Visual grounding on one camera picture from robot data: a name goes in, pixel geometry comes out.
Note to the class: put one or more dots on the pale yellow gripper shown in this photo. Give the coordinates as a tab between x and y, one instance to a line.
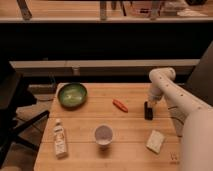
152	101

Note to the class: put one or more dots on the black eraser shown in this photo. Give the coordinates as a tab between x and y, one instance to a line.
148	112

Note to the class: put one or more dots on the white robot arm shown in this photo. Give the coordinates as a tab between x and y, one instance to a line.
196	149

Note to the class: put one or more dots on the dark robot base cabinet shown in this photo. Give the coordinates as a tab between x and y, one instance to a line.
200	81

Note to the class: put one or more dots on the orange carrot toy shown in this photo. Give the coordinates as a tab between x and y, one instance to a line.
119	105

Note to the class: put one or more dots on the white sponge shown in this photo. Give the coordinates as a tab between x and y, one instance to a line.
155	141

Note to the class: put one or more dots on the white paper cup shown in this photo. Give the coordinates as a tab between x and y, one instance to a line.
103	135

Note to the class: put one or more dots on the green bowl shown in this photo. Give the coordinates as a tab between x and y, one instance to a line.
72	95

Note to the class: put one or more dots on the white plastic bottle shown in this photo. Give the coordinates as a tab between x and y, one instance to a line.
59	140

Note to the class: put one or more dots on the black office chair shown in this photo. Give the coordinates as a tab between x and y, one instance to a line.
13	94

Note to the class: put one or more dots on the grey metal rail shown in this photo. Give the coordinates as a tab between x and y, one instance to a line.
62	68

